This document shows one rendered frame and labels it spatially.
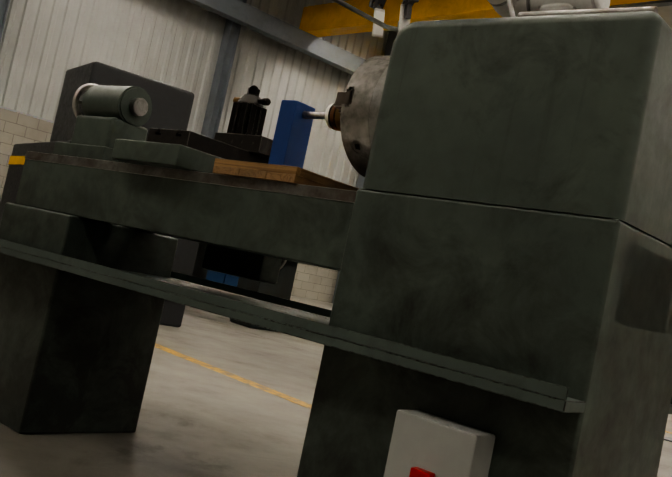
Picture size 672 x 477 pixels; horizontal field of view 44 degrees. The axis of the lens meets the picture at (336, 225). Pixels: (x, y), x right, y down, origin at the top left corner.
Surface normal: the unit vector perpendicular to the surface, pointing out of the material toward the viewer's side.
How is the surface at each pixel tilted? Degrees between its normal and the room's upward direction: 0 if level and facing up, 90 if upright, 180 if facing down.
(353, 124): 111
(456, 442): 90
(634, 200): 90
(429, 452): 90
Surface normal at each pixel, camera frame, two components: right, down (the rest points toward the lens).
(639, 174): 0.76, 0.12
